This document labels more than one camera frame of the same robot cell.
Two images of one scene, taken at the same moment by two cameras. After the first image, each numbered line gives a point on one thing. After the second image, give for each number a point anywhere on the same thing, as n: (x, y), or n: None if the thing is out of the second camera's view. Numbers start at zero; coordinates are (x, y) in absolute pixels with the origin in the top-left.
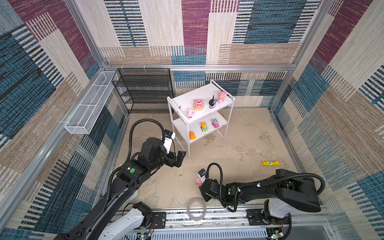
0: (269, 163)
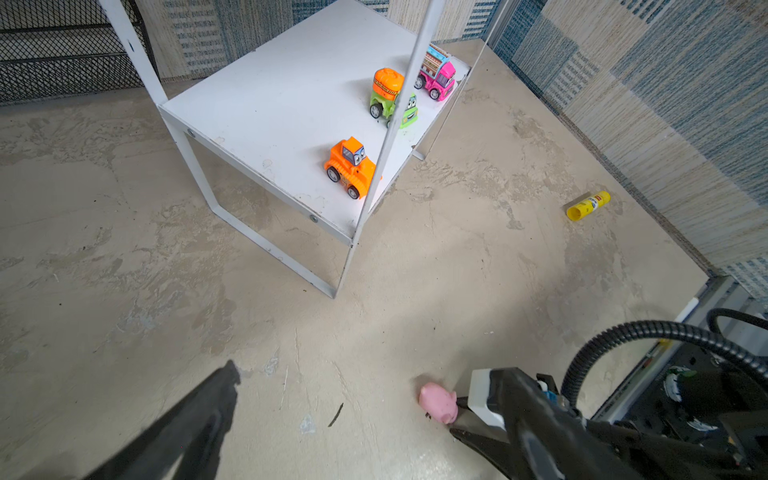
0: (579, 211)
